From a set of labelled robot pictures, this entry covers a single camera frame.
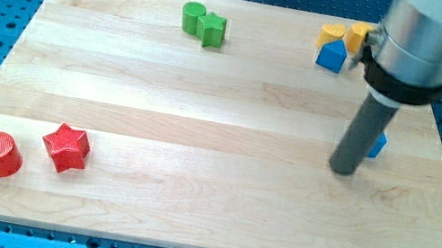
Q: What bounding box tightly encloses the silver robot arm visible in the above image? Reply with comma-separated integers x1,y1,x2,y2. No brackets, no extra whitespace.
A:
351,0,442,109

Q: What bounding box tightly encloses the blue triangle block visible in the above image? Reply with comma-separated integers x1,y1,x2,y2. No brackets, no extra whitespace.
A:
315,40,348,74

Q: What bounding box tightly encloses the blue cube block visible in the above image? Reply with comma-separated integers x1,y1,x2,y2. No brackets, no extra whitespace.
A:
367,132,388,159

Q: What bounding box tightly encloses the light wooden board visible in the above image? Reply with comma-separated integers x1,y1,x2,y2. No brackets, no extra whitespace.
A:
0,0,442,248

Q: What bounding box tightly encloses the green star block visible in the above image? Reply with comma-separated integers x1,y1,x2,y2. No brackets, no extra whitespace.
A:
196,12,227,48

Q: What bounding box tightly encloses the green cylinder block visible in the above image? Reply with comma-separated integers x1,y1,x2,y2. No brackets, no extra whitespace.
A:
181,1,207,35

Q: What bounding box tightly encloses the yellow cylinder block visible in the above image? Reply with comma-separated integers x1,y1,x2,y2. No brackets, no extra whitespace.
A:
315,23,347,49

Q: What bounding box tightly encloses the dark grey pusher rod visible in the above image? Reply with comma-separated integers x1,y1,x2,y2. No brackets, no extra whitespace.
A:
329,92,401,176

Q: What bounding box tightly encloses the red star block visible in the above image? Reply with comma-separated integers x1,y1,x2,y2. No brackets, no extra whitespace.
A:
42,123,91,173

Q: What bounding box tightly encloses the yellow pentagon block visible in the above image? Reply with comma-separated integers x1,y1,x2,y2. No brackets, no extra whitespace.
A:
343,22,374,54

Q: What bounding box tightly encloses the red cylinder block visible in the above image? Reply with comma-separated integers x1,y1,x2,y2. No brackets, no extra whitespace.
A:
0,131,23,178

